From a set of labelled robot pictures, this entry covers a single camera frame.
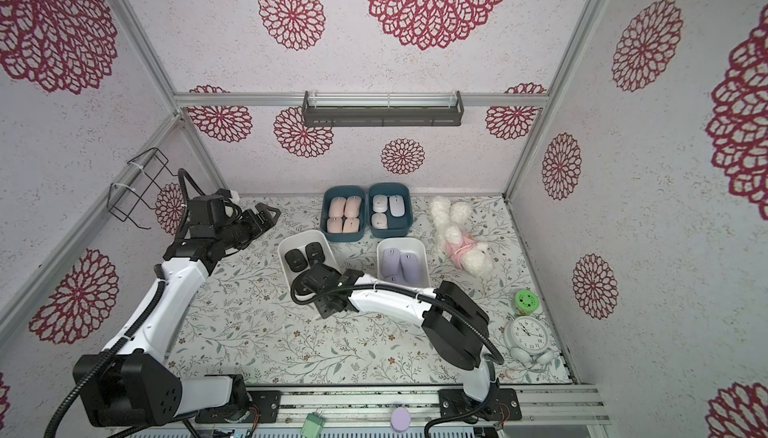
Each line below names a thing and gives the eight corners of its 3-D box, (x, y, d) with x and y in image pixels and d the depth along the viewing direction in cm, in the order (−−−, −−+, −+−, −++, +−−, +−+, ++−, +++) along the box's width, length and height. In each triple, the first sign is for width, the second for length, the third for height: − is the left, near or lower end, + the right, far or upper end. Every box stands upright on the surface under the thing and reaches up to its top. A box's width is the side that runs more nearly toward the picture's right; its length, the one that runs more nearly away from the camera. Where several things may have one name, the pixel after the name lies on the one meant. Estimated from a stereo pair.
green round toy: (514, 316, 92) (521, 309, 87) (508, 297, 95) (515, 289, 91) (535, 316, 92) (543, 309, 87) (529, 297, 95) (536, 289, 91)
